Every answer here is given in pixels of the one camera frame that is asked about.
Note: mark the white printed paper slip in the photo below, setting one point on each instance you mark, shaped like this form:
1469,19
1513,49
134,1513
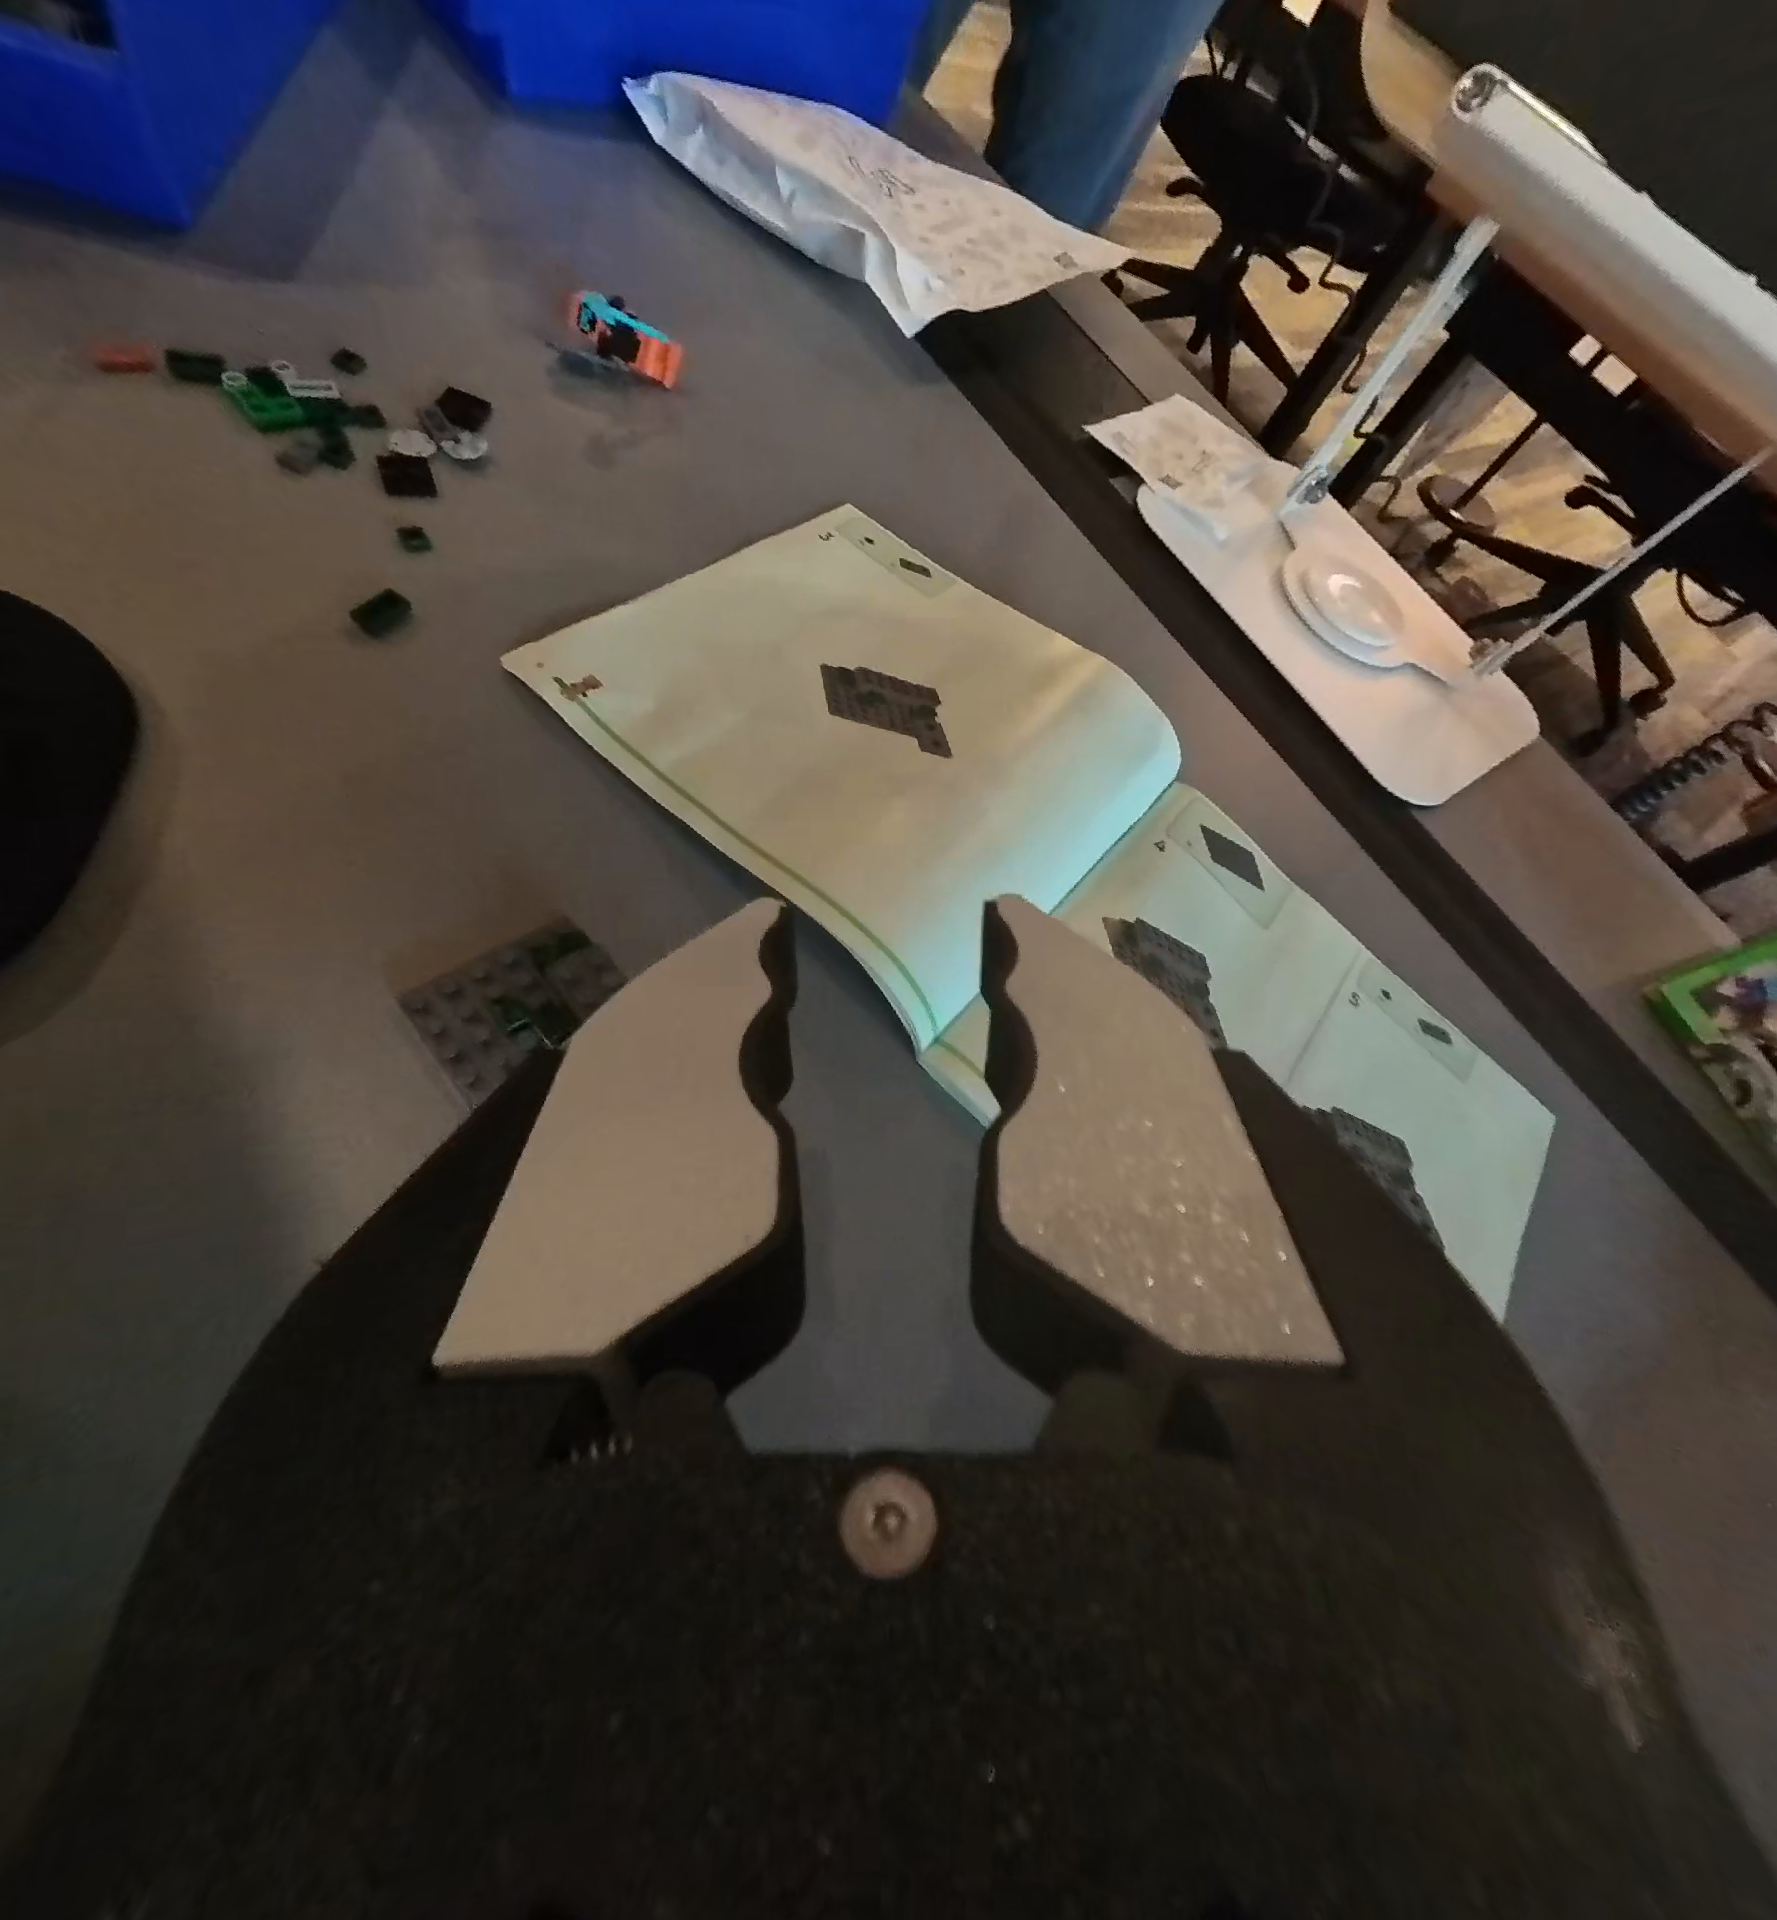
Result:
1173,443

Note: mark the blue plastic bin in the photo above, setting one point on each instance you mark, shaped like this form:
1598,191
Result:
47,119
647,54

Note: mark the white printed paper bag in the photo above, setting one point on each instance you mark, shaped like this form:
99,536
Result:
828,181

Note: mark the grey desk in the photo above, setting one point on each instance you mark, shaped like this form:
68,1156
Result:
303,780

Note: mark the grey baseplate brick assembly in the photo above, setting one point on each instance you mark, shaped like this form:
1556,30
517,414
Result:
483,1006

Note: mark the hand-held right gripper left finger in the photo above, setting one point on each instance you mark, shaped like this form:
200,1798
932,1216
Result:
634,1187

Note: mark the orange and teal brick model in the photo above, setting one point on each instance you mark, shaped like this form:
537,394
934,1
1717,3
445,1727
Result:
619,339

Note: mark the black office chair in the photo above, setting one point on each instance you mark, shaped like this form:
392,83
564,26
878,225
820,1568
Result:
1248,151

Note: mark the dark green square brick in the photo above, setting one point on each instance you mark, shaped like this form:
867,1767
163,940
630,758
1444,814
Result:
382,613

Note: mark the scattered small loose bricks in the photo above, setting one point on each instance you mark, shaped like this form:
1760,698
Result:
462,409

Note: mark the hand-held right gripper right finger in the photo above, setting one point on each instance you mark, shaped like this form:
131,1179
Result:
1143,1187

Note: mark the instruction booklet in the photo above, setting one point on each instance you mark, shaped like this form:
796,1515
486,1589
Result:
858,751

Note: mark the green printed toy box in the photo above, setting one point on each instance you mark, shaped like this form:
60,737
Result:
1742,1006

